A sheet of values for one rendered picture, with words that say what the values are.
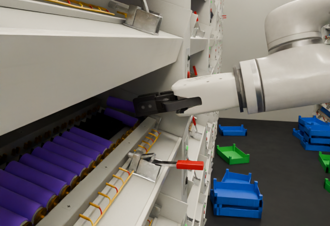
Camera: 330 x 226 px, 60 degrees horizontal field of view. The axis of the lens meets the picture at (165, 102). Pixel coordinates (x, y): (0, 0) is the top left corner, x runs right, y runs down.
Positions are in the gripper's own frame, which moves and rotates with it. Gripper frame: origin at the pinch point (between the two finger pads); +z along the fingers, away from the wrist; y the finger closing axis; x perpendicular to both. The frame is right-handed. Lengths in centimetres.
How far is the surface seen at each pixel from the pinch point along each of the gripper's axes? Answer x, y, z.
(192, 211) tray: 46, -40, 6
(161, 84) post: -2.2, -6.6, -1.4
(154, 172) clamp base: 7.1, 12.4, -2.8
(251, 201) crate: 94, -125, -13
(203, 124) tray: 26, -76, 1
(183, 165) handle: 6.7, 12.0, -6.7
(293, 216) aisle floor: 111, -132, -37
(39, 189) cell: 2.1, 24.8, 4.4
